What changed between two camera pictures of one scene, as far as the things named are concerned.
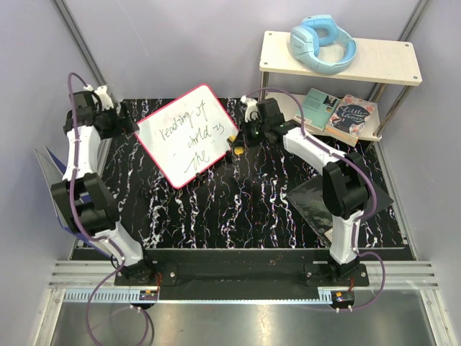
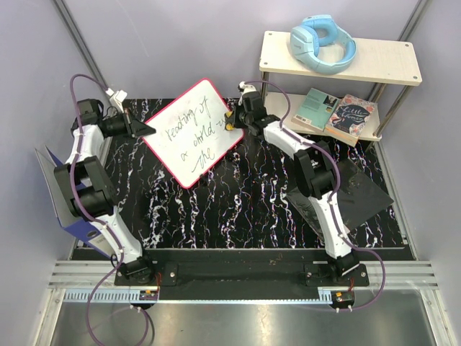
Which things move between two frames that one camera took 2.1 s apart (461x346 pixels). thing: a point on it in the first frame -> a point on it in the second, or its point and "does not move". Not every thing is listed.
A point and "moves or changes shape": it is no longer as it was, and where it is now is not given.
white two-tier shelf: x=375 y=61 does not move
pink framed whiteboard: x=189 y=135 moves or changes shape
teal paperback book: x=318 y=108 does not move
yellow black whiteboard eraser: x=238 y=143 -> x=229 y=120
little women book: x=348 y=119 does not move
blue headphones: x=315 y=31 does not move
